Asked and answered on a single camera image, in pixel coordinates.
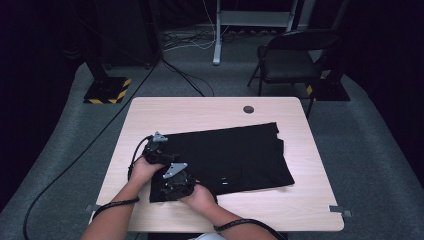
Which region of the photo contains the long black floor cable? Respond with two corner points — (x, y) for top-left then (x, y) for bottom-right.
(22, 49), (164, 240)

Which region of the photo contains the black stand with striped base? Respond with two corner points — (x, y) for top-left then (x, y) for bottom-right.
(305, 59), (351, 102)
(83, 49), (133, 105)

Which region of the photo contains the black equipment cabinet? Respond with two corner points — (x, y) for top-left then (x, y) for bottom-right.
(96, 0), (162, 68)

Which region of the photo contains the person's left hand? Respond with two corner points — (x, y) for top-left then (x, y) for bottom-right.
(129, 157), (165, 184)

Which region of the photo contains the black folding chair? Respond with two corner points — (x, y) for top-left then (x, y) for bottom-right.
(247, 29), (344, 118)

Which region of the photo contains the tangle of floor cables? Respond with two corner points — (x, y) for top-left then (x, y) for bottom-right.
(161, 29), (234, 53)

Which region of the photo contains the white metal desk frame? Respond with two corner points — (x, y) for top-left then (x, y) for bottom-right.
(212, 0), (318, 66)

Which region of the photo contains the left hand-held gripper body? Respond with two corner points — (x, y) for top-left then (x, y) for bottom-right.
(143, 131), (171, 164)

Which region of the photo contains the person's white clothing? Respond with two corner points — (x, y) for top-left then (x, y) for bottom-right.
(189, 233), (228, 240)

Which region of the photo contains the black printed T-shirt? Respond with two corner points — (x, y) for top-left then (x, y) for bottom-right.
(149, 121), (296, 204)

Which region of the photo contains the person's right hand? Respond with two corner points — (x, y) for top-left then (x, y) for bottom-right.
(179, 183), (219, 216)

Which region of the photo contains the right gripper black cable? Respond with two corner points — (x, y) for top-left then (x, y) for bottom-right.
(194, 180), (288, 240)

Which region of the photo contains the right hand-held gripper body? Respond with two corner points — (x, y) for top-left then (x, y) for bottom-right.
(160, 162), (196, 201)

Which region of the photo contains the thin black floor cable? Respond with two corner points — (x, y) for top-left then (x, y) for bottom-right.
(162, 59), (215, 98)

